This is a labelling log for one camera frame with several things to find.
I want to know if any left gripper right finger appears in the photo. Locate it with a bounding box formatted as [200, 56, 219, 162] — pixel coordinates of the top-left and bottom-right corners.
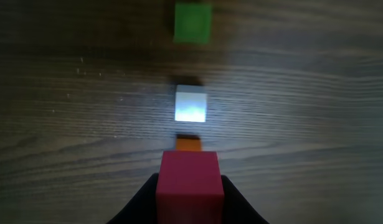
[221, 174, 272, 224]

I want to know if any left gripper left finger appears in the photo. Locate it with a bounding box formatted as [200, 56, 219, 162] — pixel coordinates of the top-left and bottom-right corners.
[105, 172, 160, 224]

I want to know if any pink cube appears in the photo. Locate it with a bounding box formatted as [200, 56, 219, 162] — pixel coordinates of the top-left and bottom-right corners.
[155, 150, 225, 224]

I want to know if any orange cube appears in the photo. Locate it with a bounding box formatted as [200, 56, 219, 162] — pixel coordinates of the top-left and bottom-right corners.
[175, 138, 203, 152]

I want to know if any green cube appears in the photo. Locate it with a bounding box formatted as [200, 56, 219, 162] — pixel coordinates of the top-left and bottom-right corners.
[173, 2, 213, 44]

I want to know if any white cube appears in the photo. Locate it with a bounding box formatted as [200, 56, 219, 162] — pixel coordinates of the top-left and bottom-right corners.
[174, 84, 208, 123]

